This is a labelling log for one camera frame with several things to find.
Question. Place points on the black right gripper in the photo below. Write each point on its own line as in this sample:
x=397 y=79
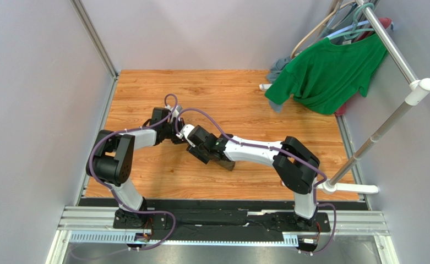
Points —
x=197 y=153

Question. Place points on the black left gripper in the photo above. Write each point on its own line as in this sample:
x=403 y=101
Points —
x=179 y=124

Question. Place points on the brown cloth napkin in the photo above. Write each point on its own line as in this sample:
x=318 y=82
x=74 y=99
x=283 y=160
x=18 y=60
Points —
x=226 y=163

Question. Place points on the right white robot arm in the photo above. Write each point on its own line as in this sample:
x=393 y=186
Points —
x=296 y=166

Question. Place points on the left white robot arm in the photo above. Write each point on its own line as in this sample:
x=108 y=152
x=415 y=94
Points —
x=112 y=162

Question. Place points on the grey blue cloth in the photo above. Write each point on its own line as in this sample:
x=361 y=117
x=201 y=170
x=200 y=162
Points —
x=275 y=71

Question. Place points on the green t-shirt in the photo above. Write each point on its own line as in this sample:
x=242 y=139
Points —
x=325 y=76

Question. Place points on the beige clothes hanger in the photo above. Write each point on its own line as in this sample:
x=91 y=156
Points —
x=334 y=8

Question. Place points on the teal clothes hanger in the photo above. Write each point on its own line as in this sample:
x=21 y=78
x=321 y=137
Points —
x=352 y=31

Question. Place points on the light blue clothes hanger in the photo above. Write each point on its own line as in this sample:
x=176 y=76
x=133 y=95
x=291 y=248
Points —
x=347 y=29

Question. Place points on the metal clothes rack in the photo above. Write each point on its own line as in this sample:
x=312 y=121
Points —
x=419 y=89

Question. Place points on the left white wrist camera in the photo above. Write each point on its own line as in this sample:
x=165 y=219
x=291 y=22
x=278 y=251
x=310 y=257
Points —
x=174 y=111

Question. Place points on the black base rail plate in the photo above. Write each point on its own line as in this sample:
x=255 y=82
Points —
x=215 y=220

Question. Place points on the aluminium frame post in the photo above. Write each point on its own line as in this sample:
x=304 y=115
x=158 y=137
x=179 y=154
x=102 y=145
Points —
x=94 y=36

